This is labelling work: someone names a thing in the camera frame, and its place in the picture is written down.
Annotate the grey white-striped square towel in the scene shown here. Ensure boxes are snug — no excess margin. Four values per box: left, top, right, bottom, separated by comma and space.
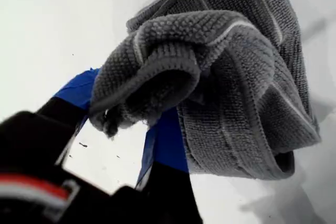
88, 0, 322, 182

